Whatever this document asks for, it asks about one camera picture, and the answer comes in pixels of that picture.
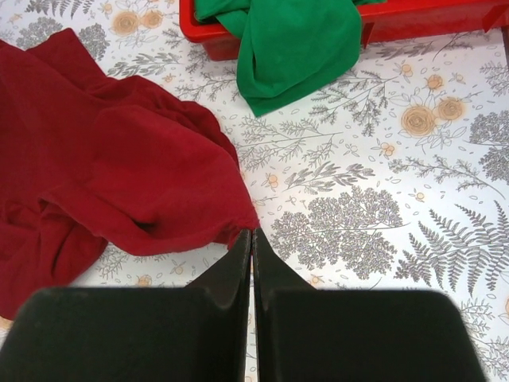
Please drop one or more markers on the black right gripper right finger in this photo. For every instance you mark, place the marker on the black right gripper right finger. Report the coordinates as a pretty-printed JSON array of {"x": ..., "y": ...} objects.
[{"x": 306, "y": 334}]

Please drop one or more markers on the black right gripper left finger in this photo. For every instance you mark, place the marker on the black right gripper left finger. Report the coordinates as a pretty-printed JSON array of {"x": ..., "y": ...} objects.
[{"x": 196, "y": 332}]

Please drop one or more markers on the dark red t-shirt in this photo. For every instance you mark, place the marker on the dark red t-shirt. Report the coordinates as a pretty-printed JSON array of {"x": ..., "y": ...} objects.
[{"x": 88, "y": 160}]

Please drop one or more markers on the green t-shirt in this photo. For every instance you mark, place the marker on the green t-shirt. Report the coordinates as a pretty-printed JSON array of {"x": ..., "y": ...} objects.
[{"x": 288, "y": 48}]

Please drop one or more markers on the red plastic bin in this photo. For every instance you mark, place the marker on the red plastic bin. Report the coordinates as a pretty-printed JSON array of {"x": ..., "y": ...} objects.
[{"x": 388, "y": 21}]

